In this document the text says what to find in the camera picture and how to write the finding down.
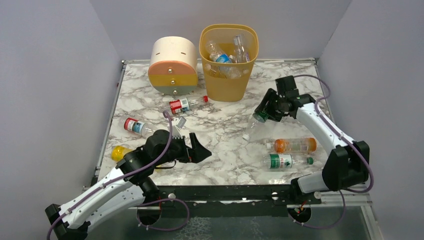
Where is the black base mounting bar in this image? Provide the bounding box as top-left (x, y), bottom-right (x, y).
top-left (137, 184), bottom-right (322, 220)

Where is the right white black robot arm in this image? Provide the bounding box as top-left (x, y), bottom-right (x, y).
top-left (252, 75), bottom-right (375, 198)

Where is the round pink yellow drawer box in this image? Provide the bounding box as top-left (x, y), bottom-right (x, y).
top-left (147, 36), bottom-right (198, 96)

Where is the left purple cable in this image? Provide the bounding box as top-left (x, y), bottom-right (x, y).
top-left (46, 110), bottom-right (192, 240)

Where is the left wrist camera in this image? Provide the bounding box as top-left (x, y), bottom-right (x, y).
top-left (172, 116), bottom-right (187, 139)

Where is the yellow drink bottle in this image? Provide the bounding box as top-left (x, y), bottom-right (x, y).
top-left (110, 145), bottom-right (133, 162)

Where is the purple cable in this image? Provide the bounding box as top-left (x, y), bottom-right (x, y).
top-left (46, 110), bottom-right (192, 240)
top-left (287, 74), bottom-right (375, 230)

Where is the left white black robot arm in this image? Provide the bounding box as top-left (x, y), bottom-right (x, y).
top-left (45, 129), bottom-right (212, 240)

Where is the clear bottle green cestbon label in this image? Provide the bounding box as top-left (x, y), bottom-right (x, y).
top-left (261, 153), bottom-right (315, 170)

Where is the clear bottle red blue label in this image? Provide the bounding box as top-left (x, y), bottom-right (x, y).
top-left (118, 116), bottom-right (158, 138)

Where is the small blue tinted water bottle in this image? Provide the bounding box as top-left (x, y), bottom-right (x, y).
top-left (233, 34), bottom-right (250, 63)

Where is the clear bottle green label angled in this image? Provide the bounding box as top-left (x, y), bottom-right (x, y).
top-left (242, 111), bottom-right (269, 142)

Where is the orange label clear bottle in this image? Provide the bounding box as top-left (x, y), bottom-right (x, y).
top-left (265, 137), bottom-right (317, 154)

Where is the clear bottle red cap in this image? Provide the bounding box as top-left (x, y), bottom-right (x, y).
top-left (168, 95), bottom-right (209, 115)

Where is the yellow mesh waste bin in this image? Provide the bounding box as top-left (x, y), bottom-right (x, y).
top-left (199, 23), bottom-right (259, 102)

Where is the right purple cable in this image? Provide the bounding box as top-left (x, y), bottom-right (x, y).
top-left (287, 74), bottom-right (375, 230)

